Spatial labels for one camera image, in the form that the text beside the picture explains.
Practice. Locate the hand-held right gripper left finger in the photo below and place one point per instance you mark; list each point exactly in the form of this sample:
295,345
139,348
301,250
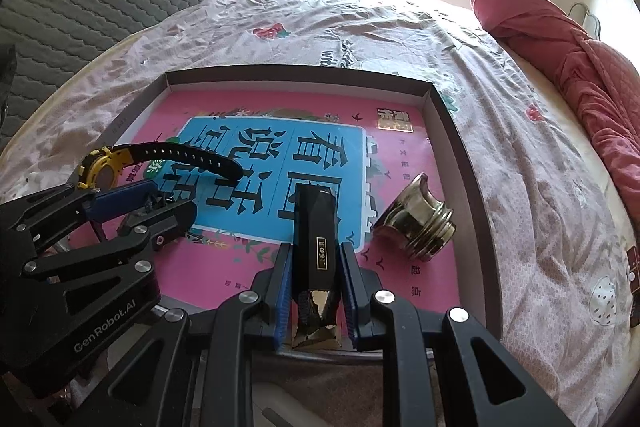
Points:
282,297

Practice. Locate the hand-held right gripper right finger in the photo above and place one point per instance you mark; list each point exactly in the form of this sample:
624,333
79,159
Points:
350,297

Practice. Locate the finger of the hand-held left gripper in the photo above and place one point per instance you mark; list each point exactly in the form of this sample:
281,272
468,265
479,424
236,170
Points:
120,202
170,217

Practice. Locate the yellow and black wristwatch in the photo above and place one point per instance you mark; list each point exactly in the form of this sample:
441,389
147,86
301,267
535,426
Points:
175,154

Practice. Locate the black and gold lighter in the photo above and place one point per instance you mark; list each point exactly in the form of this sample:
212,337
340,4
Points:
315,227

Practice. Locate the brass threaded fitting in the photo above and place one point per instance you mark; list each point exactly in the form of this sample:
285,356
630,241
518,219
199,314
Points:
415,217

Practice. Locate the shallow grey cardboard box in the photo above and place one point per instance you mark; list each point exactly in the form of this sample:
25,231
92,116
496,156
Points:
467,207

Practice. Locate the pink and blue book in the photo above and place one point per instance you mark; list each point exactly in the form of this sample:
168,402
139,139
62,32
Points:
400,147

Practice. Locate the pink quilt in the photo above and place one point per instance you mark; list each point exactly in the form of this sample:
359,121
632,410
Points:
600,82

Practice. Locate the white metal frame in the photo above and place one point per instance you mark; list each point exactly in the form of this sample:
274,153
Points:
587,19

